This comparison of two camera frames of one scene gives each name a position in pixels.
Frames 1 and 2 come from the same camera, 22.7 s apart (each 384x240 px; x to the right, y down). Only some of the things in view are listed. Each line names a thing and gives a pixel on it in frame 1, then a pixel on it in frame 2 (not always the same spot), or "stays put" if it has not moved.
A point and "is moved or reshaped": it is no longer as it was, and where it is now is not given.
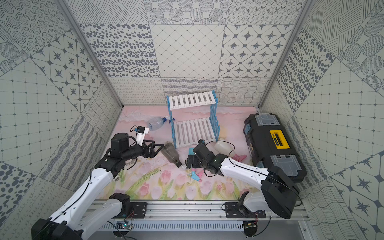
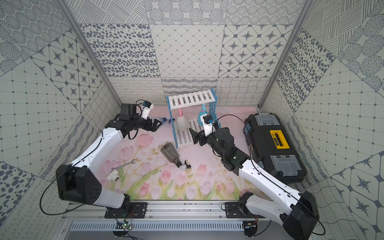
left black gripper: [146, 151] -> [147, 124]
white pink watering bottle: [225, 148] is moved or reshaped
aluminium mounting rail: [192, 211] stays put
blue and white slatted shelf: [196, 131] stays put
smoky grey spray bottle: [170, 151] stays put
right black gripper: [194, 164] -> [195, 135]
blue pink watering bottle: [196, 174] -> [202, 112]
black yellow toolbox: [270, 145] stays put
